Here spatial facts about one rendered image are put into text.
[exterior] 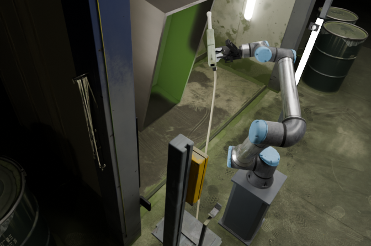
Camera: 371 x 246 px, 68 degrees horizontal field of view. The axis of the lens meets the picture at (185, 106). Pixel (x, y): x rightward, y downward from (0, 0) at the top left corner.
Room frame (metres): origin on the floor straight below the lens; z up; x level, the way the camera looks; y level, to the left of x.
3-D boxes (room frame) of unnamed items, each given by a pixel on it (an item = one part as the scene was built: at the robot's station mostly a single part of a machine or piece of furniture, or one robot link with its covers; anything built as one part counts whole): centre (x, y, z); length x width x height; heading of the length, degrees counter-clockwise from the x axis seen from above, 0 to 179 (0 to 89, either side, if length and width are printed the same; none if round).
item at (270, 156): (1.25, -0.58, 0.83); 0.17 x 0.15 x 0.18; 87
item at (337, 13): (4.28, -2.18, 0.86); 0.54 x 0.54 x 0.01
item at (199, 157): (0.63, -0.03, 1.42); 0.12 x 0.06 x 0.26; 55
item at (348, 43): (3.64, -2.04, 0.44); 0.59 x 0.58 x 0.89; 159
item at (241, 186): (1.24, -0.59, 0.32); 0.31 x 0.31 x 0.64; 55
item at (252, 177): (1.24, -0.59, 0.69); 0.19 x 0.19 x 0.10
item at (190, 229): (0.72, -0.09, 0.95); 0.26 x 0.15 x 0.32; 55
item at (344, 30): (3.65, -2.04, 0.86); 0.54 x 0.54 x 0.01
